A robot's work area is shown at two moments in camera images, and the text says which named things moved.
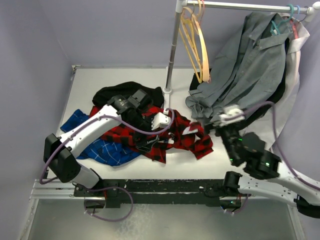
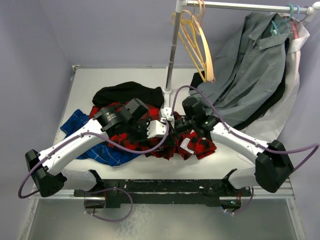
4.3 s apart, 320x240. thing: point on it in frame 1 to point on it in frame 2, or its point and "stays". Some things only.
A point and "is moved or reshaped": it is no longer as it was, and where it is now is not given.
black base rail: x=103 y=194 stays
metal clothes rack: x=311 y=12 stays
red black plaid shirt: x=172 y=133 is moved or reshaped
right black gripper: x=218 y=128 to x=175 y=128
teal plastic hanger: x=274 y=29 stays
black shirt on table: x=102 y=97 stays
